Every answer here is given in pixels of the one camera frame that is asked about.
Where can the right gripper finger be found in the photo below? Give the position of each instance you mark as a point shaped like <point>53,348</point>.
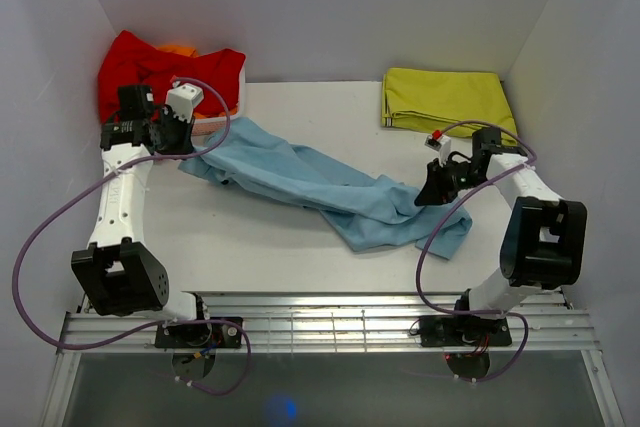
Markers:
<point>431,195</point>
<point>434,176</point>

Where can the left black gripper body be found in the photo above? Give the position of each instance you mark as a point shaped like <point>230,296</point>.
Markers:
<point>173,133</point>

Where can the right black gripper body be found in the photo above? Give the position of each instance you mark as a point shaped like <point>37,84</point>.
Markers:
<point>459,177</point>

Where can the light blue trousers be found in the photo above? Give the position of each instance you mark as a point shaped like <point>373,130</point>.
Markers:
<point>365,212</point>

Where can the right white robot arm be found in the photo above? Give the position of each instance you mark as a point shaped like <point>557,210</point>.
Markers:
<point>543,244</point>

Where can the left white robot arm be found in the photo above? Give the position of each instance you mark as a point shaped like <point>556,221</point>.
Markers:
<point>118,273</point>

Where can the folded yellow trousers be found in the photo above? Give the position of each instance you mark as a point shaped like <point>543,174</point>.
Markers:
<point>425,101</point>

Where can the white perforated basket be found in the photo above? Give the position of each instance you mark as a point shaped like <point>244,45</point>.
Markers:
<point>208,125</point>

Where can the orange garment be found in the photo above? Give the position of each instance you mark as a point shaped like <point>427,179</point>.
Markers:
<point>185,51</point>

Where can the red garment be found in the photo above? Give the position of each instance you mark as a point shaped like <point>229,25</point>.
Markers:
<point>131,61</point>

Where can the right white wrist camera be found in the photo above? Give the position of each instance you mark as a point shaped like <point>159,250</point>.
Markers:
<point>441,144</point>

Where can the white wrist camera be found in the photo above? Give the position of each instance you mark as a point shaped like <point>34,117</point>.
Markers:
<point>183,100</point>
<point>441,144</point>

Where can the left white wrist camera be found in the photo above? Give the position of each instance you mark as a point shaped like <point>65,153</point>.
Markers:
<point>183,100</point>

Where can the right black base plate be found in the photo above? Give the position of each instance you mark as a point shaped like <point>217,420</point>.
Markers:
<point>460,331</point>

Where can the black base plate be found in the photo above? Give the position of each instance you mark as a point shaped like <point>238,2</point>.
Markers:
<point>460,331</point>
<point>223,333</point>

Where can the aluminium rail frame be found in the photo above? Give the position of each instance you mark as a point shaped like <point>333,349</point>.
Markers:
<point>343,324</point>

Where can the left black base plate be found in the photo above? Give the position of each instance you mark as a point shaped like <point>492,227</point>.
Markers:
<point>223,333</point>

